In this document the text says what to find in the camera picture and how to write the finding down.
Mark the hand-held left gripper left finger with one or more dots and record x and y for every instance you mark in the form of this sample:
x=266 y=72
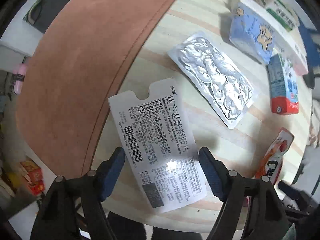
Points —
x=112 y=172

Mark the blue red milk carton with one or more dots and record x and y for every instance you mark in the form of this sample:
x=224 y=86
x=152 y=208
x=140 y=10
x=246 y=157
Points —
x=282 y=85

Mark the red packet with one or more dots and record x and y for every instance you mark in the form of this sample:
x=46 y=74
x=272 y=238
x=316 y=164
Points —
x=30 y=170
x=37 y=188

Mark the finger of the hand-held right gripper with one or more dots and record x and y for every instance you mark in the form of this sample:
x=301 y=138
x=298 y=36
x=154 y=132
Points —
x=296 y=195

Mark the brown suede mat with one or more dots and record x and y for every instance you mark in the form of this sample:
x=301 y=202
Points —
x=87 y=67

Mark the long white box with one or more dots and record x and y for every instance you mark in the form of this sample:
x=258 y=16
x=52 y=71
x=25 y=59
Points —
x=290 y=45

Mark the white green medicine box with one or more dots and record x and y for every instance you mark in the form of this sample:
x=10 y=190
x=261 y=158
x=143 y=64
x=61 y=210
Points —
x=282 y=17

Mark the silver foil blister pack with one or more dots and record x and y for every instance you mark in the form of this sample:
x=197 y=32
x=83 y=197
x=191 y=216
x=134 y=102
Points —
x=212 y=80

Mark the blue star print carton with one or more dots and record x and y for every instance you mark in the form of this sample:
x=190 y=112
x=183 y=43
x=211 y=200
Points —
x=247 y=30

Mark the dark blue cloth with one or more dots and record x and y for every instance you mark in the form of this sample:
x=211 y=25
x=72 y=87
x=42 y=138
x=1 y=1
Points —
x=308 y=42

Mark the dark grey bag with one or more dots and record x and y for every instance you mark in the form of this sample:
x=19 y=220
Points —
x=50 y=7

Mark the white printed medicine card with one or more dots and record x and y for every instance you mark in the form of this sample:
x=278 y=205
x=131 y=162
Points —
x=155 y=130

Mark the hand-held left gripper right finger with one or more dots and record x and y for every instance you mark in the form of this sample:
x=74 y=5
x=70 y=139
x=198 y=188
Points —
x=212 y=175

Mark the white shelf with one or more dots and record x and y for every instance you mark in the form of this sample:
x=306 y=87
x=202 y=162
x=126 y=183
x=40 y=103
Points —
x=15 y=40

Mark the orange red white box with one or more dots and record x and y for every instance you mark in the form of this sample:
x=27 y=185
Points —
x=275 y=160

